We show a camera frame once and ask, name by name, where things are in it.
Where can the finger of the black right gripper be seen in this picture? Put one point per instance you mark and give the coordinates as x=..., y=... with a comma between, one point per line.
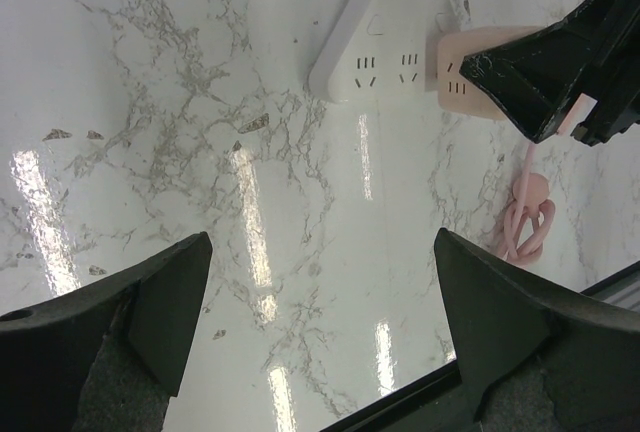
x=610, y=31

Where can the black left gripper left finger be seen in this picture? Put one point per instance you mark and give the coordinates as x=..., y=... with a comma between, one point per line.
x=110, y=355

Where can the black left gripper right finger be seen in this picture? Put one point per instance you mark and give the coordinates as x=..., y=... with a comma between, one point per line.
x=504, y=320

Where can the pink power strip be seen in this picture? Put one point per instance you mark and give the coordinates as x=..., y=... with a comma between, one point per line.
x=519, y=73

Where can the white triangular power strip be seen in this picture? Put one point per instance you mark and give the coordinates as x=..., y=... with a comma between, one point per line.
x=379, y=48

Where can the aluminium rail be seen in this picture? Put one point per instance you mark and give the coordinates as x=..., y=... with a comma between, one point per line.
x=618, y=290

